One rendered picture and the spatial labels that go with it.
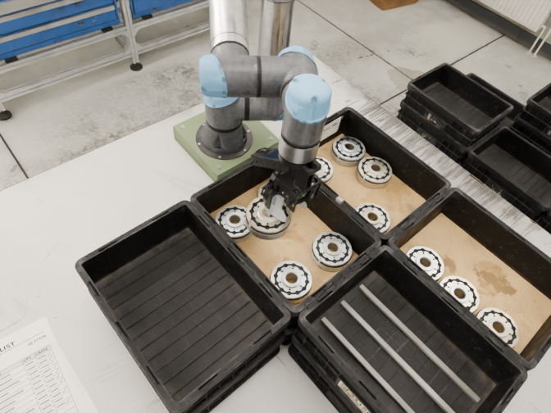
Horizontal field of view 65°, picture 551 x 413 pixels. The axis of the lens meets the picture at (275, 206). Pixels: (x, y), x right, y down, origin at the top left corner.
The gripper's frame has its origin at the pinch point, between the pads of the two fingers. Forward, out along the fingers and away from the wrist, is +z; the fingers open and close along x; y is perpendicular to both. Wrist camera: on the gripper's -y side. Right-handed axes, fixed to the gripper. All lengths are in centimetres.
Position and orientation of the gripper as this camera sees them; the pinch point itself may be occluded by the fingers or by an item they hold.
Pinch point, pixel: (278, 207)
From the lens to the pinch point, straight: 99.2
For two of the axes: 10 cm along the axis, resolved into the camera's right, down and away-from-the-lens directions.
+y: 6.5, 6.4, -4.0
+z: -1.1, 6.1, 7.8
